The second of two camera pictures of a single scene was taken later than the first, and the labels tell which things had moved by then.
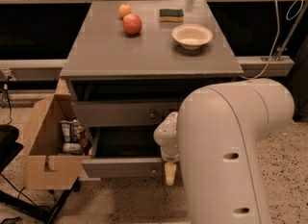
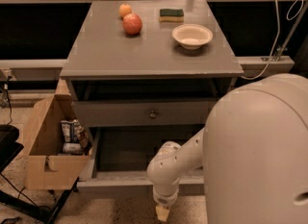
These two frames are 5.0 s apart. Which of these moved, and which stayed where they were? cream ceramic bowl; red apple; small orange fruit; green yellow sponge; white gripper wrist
Moved: white gripper wrist
Stayed: green yellow sponge; red apple; small orange fruit; cream ceramic bowl
